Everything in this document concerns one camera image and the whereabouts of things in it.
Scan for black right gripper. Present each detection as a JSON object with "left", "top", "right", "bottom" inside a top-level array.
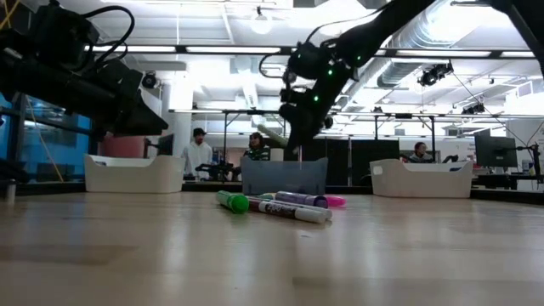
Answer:
[{"left": 278, "top": 40, "right": 358, "bottom": 156}]

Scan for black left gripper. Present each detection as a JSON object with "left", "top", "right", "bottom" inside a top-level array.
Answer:
[{"left": 96, "top": 59, "right": 170, "bottom": 137}]

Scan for purple highlighter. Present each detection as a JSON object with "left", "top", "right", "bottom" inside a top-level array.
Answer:
[{"left": 274, "top": 190, "right": 330, "bottom": 209}]

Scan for pink highlighter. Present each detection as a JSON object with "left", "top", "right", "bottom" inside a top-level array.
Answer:
[{"left": 323, "top": 194, "right": 348, "bottom": 208}]

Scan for white red-labelled marker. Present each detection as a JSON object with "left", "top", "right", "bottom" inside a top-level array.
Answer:
[{"left": 247, "top": 198, "right": 328, "bottom": 225}]

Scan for green marker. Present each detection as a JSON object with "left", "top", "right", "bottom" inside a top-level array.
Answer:
[{"left": 215, "top": 190, "right": 251, "bottom": 215}]

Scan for white plastic bin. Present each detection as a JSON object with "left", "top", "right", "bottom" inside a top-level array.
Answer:
[
  {"left": 83, "top": 153, "right": 186, "bottom": 195},
  {"left": 368, "top": 158, "right": 474, "bottom": 199}
]

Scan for black computer monitor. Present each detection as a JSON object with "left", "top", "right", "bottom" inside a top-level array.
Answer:
[
  {"left": 474, "top": 134, "right": 519, "bottom": 169},
  {"left": 143, "top": 133, "right": 175, "bottom": 158}
]

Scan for grey plastic bin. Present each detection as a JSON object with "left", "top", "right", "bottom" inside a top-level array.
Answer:
[{"left": 240, "top": 156, "right": 329, "bottom": 196}]

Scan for person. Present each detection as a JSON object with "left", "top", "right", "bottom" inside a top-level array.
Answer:
[
  {"left": 182, "top": 127, "right": 213, "bottom": 179},
  {"left": 408, "top": 141, "right": 434, "bottom": 164},
  {"left": 242, "top": 131, "right": 272, "bottom": 162}
]

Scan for black partition screens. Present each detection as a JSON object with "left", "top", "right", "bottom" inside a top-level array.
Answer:
[{"left": 314, "top": 138, "right": 400, "bottom": 186}]

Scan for black overhead rig bar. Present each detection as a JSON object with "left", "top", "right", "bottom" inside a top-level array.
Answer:
[{"left": 84, "top": 44, "right": 544, "bottom": 60}]

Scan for round ceiling lamp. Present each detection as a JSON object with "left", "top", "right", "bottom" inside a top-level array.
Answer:
[{"left": 249, "top": 10, "right": 274, "bottom": 36}]

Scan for yellow cable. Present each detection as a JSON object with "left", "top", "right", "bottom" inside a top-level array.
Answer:
[{"left": 24, "top": 96, "right": 65, "bottom": 184}]

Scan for silver ventilation duct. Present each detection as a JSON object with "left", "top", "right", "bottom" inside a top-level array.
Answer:
[{"left": 376, "top": 16, "right": 460, "bottom": 90}]

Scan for black hanging camera cluster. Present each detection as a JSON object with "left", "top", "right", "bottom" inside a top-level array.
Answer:
[{"left": 416, "top": 61, "right": 455, "bottom": 88}]

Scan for small silver post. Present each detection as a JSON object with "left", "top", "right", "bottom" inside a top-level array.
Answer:
[{"left": 4, "top": 178, "right": 17, "bottom": 204}]

